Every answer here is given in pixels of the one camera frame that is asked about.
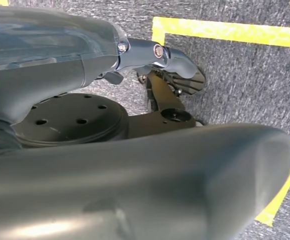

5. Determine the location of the black round base plate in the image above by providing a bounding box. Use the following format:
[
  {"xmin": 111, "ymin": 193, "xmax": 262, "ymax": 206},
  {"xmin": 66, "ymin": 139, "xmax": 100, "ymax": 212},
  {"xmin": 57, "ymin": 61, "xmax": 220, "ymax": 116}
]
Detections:
[{"xmin": 11, "ymin": 92, "xmax": 130, "ymax": 149}]

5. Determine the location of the black base bracket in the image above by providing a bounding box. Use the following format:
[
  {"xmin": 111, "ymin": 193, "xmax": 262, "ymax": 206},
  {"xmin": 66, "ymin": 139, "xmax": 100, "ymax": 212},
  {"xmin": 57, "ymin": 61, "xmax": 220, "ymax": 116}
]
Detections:
[{"xmin": 127, "ymin": 67, "xmax": 207, "ymax": 139}]

